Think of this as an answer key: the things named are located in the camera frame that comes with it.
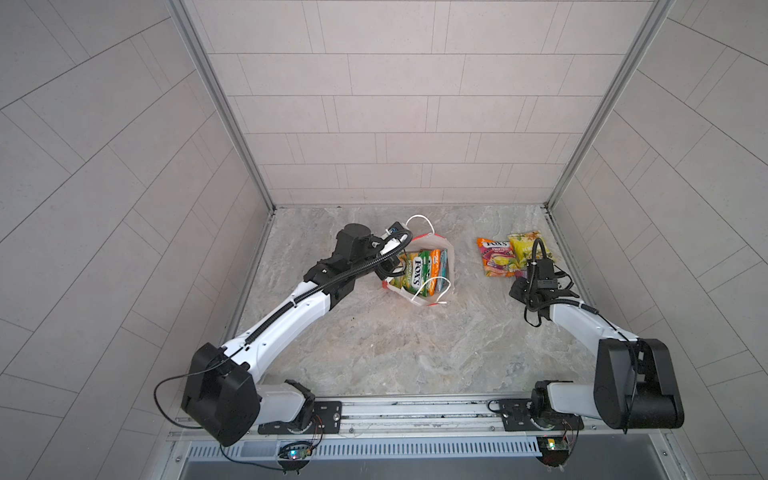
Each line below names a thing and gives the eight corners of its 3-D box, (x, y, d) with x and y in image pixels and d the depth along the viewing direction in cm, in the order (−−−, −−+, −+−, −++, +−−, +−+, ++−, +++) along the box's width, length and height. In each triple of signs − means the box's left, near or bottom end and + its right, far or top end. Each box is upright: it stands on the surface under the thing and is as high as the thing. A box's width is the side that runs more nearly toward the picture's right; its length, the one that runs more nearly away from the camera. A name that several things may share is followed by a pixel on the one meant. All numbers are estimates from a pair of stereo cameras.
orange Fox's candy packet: (483, 276, 99) (486, 270, 96) (477, 244, 108) (479, 238, 105) (516, 276, 99) (519, 271, 96) (506, 244, 108) (509, 238, 105)
